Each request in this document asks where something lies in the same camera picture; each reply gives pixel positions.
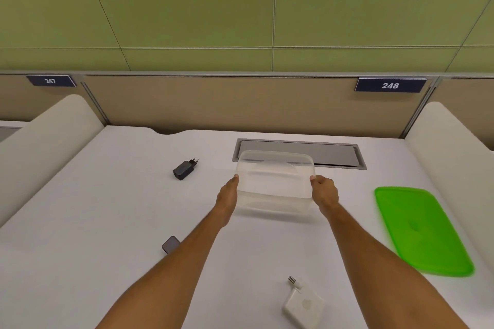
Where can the dark blue desk number sign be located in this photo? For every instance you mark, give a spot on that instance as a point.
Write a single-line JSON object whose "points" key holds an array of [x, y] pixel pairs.
{"points": [[50, 80], [390, 85]]}

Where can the white square power adapter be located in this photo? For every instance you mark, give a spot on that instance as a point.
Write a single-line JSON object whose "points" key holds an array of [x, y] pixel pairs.
{"points": [[303, 303]]}

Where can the clear plastic storage container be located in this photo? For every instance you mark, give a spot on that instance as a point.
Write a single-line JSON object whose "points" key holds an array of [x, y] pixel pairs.
{"points": [[274, 185]]}

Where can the person's left forearm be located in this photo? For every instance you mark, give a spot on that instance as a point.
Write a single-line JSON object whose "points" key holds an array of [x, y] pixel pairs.
{"points": [[169, 267]]}

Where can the tan desk partition panel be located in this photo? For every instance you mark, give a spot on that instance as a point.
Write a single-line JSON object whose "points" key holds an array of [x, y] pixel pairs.
{"points": [[254, 103]]}

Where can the beige rounded desk divider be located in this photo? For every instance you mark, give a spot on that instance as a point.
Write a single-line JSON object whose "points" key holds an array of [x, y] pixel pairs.
{"points": [[42, 149], [455, 170]]}

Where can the person's right forearm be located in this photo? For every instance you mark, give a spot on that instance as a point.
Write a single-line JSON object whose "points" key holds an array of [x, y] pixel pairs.
{"points": [[389, 267]]}

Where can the person's right hand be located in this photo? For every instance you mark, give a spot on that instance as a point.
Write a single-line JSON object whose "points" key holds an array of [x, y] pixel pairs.
{"points": [[326, 192]]}

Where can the green plastic container lid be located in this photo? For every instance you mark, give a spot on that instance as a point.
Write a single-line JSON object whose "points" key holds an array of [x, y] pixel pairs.
{"points": [[421, 230]]}

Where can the person's right thumb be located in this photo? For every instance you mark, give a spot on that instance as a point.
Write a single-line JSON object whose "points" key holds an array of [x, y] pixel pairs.
{"points": [[318, 182]]}

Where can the person's left hand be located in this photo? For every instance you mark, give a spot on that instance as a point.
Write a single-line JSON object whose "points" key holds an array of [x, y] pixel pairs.
{"points": [[227, 199]]}

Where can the person's left thumb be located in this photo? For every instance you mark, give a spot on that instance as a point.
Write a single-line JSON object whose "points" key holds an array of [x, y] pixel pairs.
{"points": [[232, 183]]}

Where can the small dark grey device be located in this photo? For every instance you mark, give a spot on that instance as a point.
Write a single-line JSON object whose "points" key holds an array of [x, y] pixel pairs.
{"points": [[170, 244]]}

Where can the black plug charger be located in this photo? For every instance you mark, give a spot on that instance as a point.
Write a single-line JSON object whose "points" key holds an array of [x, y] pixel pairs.
{"points": [[184, 168]]}

